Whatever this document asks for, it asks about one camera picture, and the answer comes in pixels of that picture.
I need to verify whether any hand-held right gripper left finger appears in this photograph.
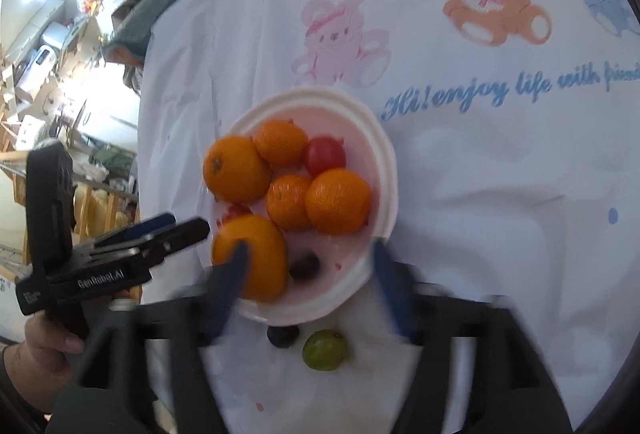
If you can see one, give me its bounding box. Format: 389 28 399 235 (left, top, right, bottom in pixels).
75 241 251 434

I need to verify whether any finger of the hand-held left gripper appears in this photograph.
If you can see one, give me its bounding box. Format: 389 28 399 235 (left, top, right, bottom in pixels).
94 213 177 249
142 218 211 265

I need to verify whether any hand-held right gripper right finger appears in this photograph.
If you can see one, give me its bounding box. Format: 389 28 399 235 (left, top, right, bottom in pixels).
372 239 573 434

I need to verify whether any red cherry tomato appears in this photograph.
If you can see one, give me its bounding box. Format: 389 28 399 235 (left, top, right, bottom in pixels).
305 135 347 177
221 203 253 227

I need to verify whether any large oval orange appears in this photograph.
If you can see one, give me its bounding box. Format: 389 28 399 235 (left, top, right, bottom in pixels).
211 214 289 302

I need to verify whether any dark cherry tomato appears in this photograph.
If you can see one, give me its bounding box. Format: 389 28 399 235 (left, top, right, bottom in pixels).
289 252 321 282
266 324 301 349

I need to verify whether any small orange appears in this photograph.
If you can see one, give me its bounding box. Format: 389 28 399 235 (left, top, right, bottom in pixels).
265 174 314 231
252 119 309 167

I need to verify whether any medium orange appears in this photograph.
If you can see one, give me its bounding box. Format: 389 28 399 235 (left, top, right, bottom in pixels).
305 167 373 235

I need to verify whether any pink strawberry-print plate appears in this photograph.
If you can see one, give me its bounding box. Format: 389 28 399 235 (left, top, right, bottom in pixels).
197 85 398 321

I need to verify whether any person's left forearm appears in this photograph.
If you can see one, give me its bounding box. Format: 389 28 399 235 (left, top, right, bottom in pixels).
0 345 28 410

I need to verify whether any person's left hand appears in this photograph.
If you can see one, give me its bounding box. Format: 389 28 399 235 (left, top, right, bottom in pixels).
16 311 86 411

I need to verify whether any wooden railing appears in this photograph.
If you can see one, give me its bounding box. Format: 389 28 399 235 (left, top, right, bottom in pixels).
0 149 141 285

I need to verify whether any yellow cloth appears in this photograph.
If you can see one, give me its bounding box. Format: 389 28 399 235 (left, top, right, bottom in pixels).
75 188 127 236

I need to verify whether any large orange with stem mark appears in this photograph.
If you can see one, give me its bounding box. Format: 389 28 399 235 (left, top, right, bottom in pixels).
202 135 273 204

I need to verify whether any green cherry tomato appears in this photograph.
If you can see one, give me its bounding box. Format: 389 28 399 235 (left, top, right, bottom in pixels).
302 329 348 372

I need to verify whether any white printed blanket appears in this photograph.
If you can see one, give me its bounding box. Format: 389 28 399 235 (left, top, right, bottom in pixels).
137 0 640 425

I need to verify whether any white appliance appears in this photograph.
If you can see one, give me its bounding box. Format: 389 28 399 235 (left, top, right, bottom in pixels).
20 44 57 71

